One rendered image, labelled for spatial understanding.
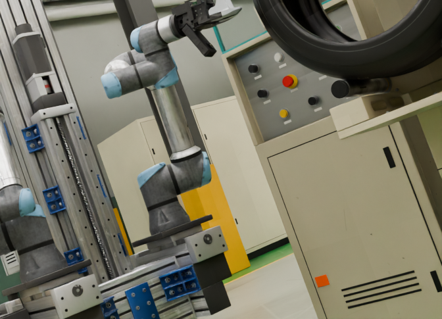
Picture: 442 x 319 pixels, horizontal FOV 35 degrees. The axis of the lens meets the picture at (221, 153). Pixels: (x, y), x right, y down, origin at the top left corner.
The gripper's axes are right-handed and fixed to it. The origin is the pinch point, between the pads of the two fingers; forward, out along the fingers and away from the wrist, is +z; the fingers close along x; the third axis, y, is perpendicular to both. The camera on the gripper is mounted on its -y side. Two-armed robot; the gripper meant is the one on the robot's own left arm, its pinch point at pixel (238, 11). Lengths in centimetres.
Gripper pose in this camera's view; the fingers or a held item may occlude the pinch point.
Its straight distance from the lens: 197.9
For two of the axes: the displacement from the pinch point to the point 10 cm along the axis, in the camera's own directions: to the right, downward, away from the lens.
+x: 4.9, -1.1, 8.6
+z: 8.4, -2.1, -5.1
